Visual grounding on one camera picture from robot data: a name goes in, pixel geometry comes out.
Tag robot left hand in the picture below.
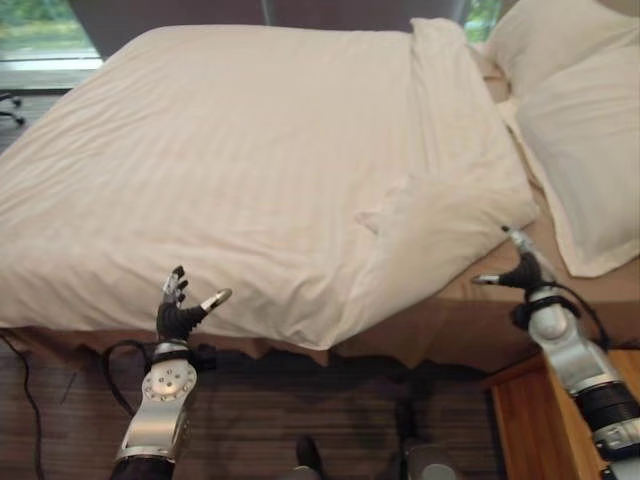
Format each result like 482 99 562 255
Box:
155 265 234 344

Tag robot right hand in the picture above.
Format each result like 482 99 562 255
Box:
472 225 557 291

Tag large white pillow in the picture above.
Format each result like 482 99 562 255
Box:
498 59 640 279

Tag wooden bedside table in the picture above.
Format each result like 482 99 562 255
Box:
482 347 640 480

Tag white striped duvet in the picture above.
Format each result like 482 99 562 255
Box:
0 17 540 351

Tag silver robot legs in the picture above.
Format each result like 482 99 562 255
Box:
289 372 459 480

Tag black office chair base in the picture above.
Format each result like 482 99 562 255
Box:
0 91 26 127

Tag dark upholstered headboard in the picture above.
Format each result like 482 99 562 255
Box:
67 0 474 64

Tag window with white sill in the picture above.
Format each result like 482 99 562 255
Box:
0 0 105 71

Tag black floor cable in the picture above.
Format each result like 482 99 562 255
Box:
0 333 44 480

